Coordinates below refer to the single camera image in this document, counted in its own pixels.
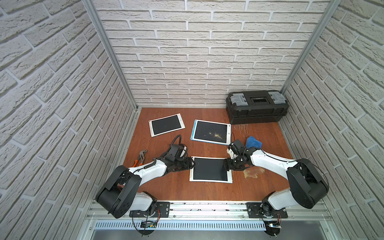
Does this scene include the blue microfiber cloth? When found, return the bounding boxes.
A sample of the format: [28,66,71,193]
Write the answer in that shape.
[246,136,262,149]

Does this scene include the large white drawing tablet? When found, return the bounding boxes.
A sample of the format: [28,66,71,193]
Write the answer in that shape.
[190,157,233,184]

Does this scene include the blue framed drawing tablet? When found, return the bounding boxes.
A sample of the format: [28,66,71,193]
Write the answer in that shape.
[191,120,232,146]

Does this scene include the small white drawing tablet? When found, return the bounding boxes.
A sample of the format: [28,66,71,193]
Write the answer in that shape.
[149,114,185,137]

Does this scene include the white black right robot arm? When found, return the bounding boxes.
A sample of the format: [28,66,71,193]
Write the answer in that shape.
[224,143,329,218]

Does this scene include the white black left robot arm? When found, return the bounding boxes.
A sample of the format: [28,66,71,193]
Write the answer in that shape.
[95,156,195,219]

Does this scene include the black plastic toolbox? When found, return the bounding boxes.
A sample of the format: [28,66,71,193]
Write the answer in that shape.
[226,91,289,125]

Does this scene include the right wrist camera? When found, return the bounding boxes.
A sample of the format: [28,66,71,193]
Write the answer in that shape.
[227,140,247,159]

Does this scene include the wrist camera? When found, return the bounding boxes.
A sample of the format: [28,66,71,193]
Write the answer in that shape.
[227,140,247,159]
[168,144,188,158]

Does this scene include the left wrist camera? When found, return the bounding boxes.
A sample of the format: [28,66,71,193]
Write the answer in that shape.
[168,144,188,158]

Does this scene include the orange handled pliers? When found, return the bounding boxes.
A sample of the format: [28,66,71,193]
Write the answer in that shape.
[133,150,147,168]

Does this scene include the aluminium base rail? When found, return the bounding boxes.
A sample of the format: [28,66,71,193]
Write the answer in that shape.
[86,201,332,231]

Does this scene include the right aluminium corner post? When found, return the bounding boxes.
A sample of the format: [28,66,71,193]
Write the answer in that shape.
[280,0,341,94]

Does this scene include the aluminium corner post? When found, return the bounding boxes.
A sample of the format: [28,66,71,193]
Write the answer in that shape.
[83,0,138,111]
[280,0,341,94]

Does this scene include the left aluminium corner post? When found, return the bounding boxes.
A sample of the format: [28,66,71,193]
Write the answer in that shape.
[83,0,138,111]

